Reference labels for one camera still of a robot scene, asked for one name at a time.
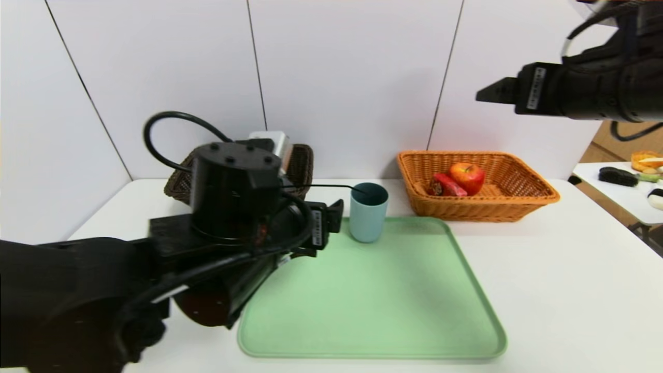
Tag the red apple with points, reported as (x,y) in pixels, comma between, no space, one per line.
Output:
(467,178)

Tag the wooden cabinet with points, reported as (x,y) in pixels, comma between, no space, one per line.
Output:
(616,145)

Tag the dark brown wicker basket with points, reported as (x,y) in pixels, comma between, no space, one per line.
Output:
(178,181)

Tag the blue-grey plastic cup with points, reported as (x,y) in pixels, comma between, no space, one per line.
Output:
(368,223)

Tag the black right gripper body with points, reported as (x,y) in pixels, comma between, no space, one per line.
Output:
(536,88)

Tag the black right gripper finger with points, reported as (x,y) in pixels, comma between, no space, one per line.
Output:
(505,92)

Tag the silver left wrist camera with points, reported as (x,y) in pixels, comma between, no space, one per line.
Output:
(272,147)

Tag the red juice carton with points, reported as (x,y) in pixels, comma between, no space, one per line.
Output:
(449,186)

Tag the orange wicker basket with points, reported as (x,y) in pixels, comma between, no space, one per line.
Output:
(466,210)

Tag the white rounded object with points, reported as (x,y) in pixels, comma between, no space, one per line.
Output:
(657,201)

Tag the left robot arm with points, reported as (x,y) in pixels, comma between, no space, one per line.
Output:
(77,290)

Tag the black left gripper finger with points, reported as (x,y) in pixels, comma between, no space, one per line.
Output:
(335,217)

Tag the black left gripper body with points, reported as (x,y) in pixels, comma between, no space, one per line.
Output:
(318,228)

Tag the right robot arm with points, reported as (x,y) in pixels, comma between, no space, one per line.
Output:
(611,88)

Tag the orange woven bowl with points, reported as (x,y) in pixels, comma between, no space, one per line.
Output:
(645,161)

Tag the light green plastic tray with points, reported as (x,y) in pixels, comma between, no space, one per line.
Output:
(362,311)

